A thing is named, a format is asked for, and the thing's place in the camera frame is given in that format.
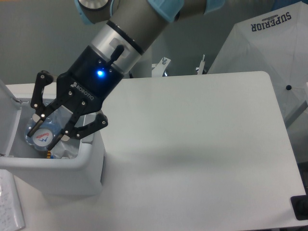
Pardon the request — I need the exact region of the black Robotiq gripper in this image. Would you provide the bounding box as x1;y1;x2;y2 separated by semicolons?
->
27;45;124;150

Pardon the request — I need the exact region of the crushed clear plastic bottle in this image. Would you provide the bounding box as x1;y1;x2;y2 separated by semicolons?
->
25;106;71;151

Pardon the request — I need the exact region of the white plastic wrapper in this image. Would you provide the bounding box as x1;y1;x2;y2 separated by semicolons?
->
51;139;80;159

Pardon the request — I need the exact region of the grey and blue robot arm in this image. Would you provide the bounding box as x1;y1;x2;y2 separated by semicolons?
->
27;0;224;150

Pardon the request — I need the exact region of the white plastic trash can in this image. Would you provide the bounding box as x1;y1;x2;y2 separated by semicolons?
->
0;83;105;195

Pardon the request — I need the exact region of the yellow blue snack packet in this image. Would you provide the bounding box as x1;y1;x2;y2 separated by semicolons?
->
46;151;53;159

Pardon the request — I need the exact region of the white notepad with handwriting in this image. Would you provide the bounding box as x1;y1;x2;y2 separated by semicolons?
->
0;169;25;231

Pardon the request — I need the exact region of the white Superior umbrella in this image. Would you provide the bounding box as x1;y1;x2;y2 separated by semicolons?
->
208;1;308;127

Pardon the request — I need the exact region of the black device at table edge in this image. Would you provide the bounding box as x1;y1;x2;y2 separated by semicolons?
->
291;195;308;220

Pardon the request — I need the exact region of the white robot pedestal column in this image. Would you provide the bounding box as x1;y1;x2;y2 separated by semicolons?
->
124;46;152;78

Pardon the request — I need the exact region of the white metal base frame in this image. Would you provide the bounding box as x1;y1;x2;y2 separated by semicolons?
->
151;54;208;77

